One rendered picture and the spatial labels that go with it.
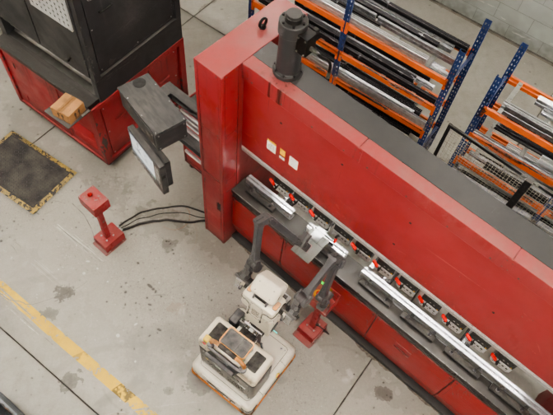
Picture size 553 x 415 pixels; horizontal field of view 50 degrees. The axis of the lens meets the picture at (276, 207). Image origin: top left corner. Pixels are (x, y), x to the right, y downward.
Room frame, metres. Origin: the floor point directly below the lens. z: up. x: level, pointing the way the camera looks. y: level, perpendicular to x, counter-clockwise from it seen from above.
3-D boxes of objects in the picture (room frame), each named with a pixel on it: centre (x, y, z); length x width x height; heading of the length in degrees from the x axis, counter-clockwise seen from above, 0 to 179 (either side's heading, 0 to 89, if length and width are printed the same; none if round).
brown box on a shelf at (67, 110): (3.11, 1.91, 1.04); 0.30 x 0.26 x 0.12; 60
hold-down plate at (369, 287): (1.86, -0.85, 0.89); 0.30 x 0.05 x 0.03; 55
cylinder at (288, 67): (2.66, -0.02, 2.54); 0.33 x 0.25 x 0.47; 55
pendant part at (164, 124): (2.56, 0.94, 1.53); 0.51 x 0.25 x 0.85; 44
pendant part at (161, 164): (2.46, 0.97, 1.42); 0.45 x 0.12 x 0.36; 44
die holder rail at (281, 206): (2.57, 0.07, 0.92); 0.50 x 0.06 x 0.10; 55
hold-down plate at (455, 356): (1.40, -1.51, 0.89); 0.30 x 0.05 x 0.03; 55
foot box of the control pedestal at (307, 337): (1.79, -0.44, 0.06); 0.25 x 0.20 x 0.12; 145
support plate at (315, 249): (2.13, -0.30, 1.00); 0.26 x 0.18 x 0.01; 145
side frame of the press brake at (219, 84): (2.95, 0.31, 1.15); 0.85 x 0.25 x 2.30; 145
